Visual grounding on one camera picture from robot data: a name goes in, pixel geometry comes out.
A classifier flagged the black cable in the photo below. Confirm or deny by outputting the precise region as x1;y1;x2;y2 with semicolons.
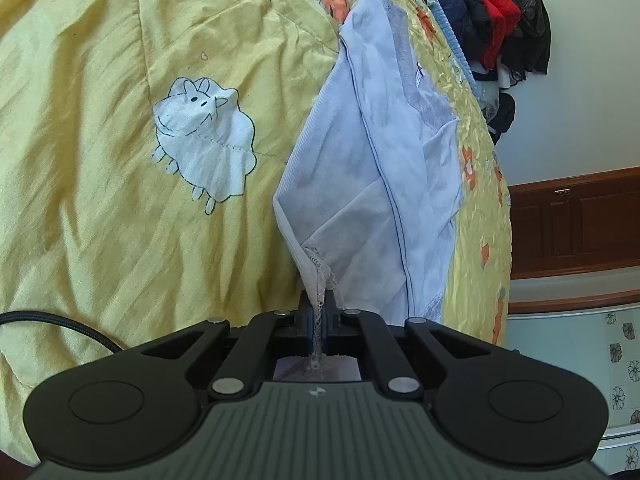
0;310;124;354

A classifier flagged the lavender long sleeve shirt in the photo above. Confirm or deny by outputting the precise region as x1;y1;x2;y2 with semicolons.
271;0;464;380

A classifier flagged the yellow cartoon quilt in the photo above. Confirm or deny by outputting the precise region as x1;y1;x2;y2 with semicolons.
0;0;512;468

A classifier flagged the red and navy clothes pile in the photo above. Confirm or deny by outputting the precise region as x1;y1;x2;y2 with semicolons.
425;0;521;70

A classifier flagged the blue knitted mat edge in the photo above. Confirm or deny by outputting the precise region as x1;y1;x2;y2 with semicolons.
428;0;477;96

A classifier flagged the black clothes heap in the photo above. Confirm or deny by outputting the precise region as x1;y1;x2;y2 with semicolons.
484;0;551;144

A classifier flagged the brown wooden door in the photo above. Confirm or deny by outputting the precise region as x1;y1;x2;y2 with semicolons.
509;167;640;280

